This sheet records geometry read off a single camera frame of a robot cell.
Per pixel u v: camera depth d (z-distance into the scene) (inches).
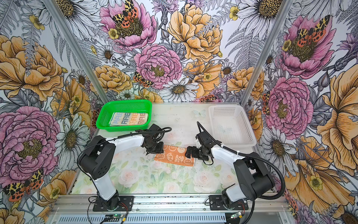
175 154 36.1
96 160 19.0
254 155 19.1
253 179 17.3
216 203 28.9
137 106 45.6
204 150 26.5
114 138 21.5
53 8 28.2
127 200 29.6
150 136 28.8
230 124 42.9
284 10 28.7
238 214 28.1
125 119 42.2
